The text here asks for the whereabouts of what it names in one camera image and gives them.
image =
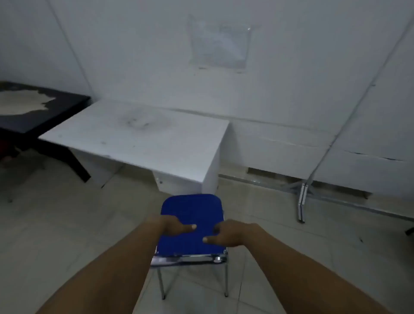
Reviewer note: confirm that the white table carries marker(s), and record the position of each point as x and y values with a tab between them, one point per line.
139	139

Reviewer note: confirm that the person's left hand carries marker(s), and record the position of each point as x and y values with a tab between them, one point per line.
168	227

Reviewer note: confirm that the person's left forearm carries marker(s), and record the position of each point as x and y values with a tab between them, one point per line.
110	275

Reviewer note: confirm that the person's left thumb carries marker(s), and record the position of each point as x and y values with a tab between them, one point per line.
187	228

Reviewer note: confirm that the person's right thumb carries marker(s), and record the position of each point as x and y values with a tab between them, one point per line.
214	239

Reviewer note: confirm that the clear plastic sheet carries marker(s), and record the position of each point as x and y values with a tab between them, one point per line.
220	42

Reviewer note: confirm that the metal floor rail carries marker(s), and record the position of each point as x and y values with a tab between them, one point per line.
339	200

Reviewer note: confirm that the black table with worn top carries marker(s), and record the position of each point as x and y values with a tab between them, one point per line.
32	110

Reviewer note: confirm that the person's right hand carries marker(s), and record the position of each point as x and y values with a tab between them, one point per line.
237	233

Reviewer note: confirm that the white metal floor bracket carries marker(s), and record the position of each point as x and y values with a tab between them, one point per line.
301	203

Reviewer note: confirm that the blue metal-framed chair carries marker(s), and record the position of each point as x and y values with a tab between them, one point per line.
190	213

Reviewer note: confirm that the person's right forearm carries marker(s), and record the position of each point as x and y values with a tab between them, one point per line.
300	278

